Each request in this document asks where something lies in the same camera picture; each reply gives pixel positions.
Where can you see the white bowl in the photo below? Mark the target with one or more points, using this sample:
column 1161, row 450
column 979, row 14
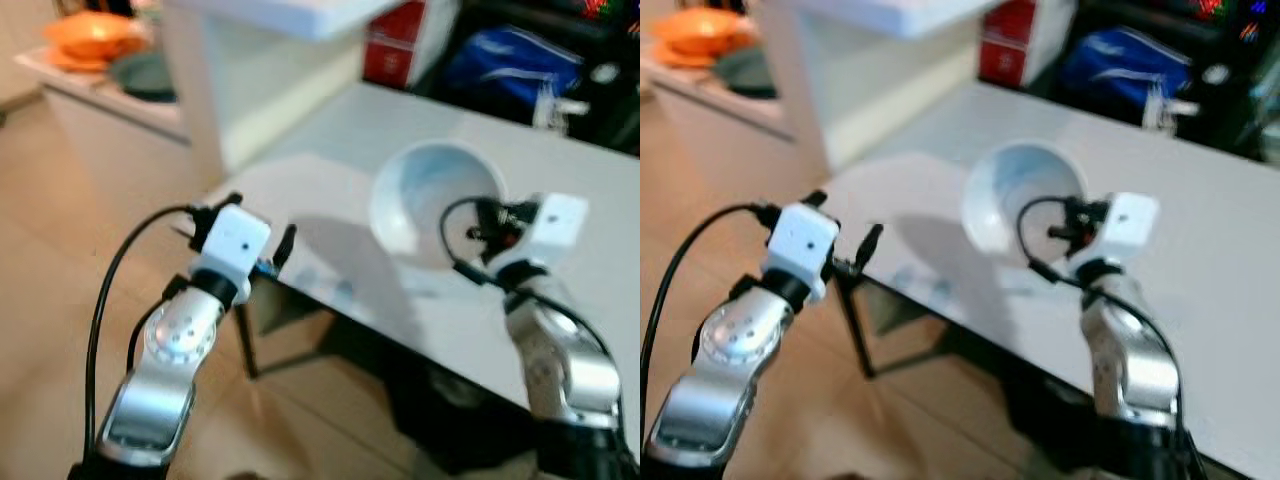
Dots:
column 1005, row 200
column 420, row 200

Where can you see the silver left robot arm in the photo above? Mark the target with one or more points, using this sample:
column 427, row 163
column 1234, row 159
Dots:
column 160, row 370
column 725, row 365

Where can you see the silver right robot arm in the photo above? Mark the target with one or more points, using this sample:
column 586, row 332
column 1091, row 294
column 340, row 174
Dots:
column 1130, row 365
column 560, row 370

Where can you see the low white cabinet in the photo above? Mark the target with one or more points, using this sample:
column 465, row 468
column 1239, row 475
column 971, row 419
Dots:
column 110, row 130
column 720, row 125

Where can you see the small white gadget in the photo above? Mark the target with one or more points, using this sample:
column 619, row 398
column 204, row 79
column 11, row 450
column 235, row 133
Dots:
column 560, row 108
column 1165, row 108

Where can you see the dark grey plate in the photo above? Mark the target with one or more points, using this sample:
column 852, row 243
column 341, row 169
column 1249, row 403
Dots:
column 145, row 78
column 750, row 72

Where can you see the blue bag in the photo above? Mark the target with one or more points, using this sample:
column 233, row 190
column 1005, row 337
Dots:
column 1125, row 70
column 510, row 70

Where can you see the red box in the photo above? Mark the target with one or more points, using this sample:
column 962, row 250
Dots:
column 392, row 45
column 1008, row 45

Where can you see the orange bowl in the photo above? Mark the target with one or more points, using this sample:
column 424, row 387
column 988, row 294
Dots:
column 95, row 38
column 700, row 34

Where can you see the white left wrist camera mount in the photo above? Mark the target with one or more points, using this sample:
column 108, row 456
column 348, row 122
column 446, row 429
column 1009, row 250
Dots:
column 800, row 245
column 235, row 245

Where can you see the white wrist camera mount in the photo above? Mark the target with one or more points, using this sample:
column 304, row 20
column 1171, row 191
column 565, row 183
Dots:
column 800, row 245
column 235, row 245
column 1125, row 228
column 555, row 228

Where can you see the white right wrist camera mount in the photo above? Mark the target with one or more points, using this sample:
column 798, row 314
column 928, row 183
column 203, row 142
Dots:
column 1125, row 228
column 555, row 228

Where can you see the black table leg frame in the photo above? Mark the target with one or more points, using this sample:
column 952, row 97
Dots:
column 250, row 335
column 858, row 330

